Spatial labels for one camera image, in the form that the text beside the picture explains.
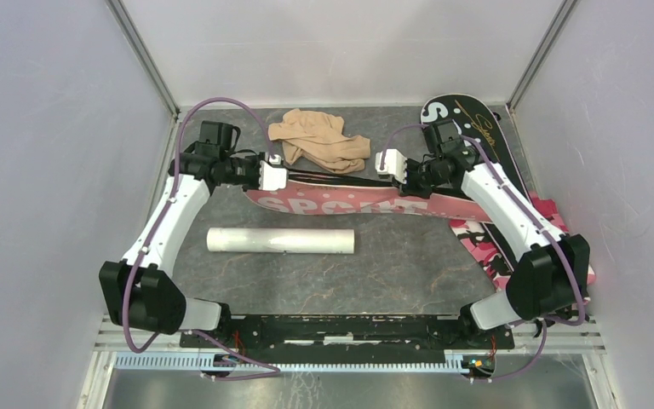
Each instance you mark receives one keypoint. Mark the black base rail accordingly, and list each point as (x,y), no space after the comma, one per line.
(354,339)

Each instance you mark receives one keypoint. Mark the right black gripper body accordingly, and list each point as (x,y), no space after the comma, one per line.
(420,181)

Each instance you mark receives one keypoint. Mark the pink SPORT racket bag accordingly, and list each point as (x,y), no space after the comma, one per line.
(315,193)

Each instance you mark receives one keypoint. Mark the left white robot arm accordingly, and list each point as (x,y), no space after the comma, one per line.
(138,289)

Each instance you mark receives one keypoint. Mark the white shuttlecock tube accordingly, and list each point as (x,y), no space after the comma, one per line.
(281,240)

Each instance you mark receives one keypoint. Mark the beige cloth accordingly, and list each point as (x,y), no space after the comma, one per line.
(318,137)

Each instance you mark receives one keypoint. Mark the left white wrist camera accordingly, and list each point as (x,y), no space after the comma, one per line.
(273,176)

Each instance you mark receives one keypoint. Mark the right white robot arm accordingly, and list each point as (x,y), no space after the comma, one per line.
(551,274)

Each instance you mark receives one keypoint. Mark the pink camouflage cloth bag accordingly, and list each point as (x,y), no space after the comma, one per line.
(484,248)

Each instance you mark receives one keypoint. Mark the black SPORT racket bag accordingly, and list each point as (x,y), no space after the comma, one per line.
(460,127)

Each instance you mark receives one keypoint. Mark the white toothed cable duct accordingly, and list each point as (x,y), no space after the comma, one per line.
(216,362)

